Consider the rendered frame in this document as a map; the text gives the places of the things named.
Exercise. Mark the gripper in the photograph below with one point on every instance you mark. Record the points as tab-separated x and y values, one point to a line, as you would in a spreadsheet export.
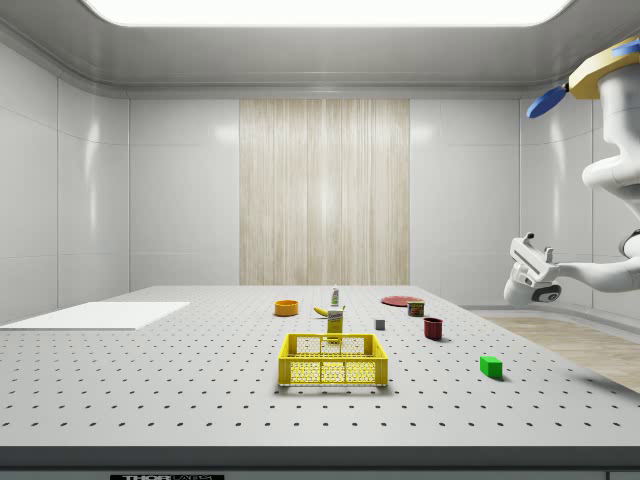
536	262

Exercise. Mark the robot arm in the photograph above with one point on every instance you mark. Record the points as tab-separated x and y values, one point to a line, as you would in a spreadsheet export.
620	115

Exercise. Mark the green block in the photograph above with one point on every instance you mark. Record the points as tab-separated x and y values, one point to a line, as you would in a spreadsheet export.
490	367

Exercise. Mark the dark red mug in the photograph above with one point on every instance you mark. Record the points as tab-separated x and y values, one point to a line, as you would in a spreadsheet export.
432	329

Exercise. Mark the flat-sided can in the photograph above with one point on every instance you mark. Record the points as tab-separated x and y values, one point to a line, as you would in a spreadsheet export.
416	309

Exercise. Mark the red plate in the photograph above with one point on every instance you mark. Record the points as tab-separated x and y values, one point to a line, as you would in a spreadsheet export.
395	301

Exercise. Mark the drone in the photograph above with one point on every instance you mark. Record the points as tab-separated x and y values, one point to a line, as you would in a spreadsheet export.
590	75

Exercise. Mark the small white bottle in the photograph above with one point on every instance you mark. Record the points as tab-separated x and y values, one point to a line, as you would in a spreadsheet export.
335	297

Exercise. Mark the yellow carton box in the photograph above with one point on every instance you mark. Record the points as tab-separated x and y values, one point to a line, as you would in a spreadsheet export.
334	322

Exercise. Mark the banana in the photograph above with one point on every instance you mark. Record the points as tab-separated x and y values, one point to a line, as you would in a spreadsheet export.
320	312

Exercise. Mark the yellow basket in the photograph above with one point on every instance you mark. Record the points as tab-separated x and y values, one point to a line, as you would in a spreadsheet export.
332	372

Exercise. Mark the yellow bowl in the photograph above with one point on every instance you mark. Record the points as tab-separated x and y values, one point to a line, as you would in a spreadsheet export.
286	309

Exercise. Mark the white board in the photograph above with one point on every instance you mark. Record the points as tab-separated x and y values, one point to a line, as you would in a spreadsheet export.
95	315

